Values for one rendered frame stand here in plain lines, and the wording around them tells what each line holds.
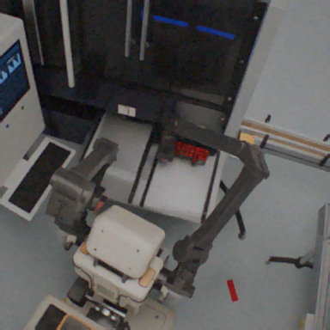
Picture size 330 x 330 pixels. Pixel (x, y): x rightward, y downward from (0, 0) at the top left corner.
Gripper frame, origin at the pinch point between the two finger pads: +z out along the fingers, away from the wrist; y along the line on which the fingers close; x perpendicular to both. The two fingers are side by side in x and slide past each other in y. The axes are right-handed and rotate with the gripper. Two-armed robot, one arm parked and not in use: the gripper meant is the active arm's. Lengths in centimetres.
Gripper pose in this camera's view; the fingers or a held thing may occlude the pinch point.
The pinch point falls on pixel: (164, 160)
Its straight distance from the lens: 171.3
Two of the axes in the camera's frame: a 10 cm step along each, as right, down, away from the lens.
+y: 1.5, -8.3, 5.4
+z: -1.1, 5.3, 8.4
